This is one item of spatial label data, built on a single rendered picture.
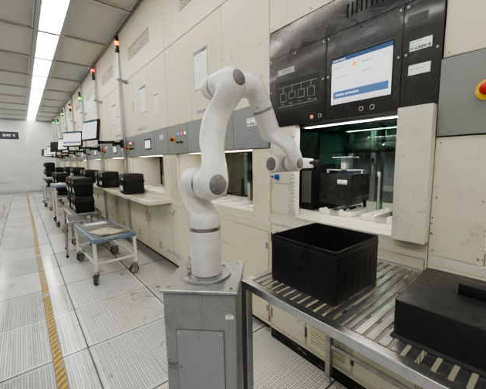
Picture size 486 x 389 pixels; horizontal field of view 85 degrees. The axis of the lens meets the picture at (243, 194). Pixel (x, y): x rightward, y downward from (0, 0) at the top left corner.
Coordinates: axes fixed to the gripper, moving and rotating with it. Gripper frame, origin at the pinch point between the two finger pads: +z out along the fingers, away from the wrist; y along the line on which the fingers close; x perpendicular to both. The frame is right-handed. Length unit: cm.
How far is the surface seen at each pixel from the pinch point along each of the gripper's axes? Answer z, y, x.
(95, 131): -41, -310, 42
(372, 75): 2.0, 29.3, 37.5
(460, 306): -44, 74, -33
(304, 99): 2.0, -7.5, 33.7
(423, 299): -47, 67, -33
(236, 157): 47, -126, 5
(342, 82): 2.0, 15.1, 37.5
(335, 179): 22.1, 0.5, -10.4
